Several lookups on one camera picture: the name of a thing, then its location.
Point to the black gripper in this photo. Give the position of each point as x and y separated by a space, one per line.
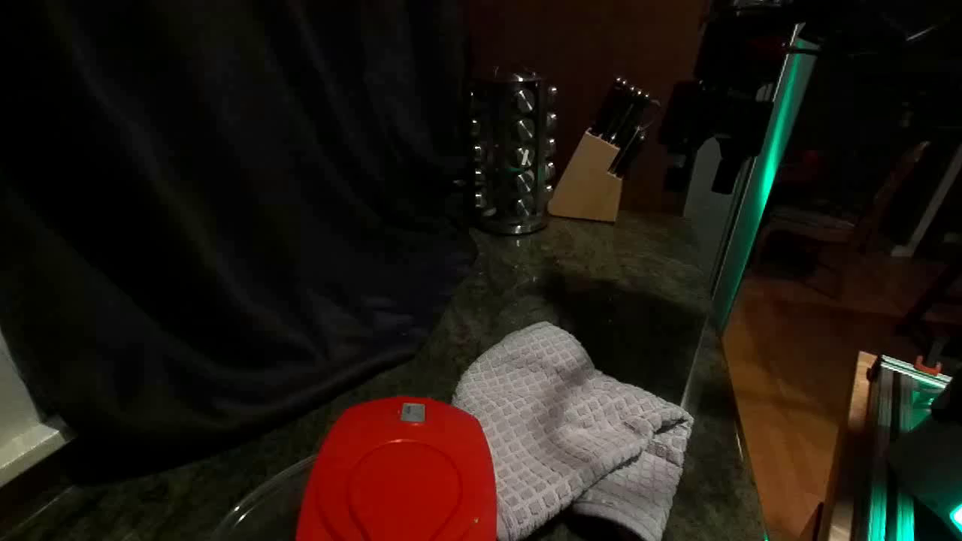
714 124

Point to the wooden knife block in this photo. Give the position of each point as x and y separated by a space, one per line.
588 184

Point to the white slanted leg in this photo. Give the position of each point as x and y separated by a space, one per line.
934 199

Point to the grey checkered towel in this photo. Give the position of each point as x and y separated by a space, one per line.
571 422

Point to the wooden base board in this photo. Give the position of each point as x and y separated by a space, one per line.
852 453

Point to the red plastic lid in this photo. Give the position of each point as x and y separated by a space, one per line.
401 483

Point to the black curtain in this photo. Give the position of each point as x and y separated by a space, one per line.
220 220

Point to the clear glass bowl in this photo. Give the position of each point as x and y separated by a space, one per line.
258 506

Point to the white panel edge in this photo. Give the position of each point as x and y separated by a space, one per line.
24 430

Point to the grey vertical post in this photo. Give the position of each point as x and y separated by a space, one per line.
775 151

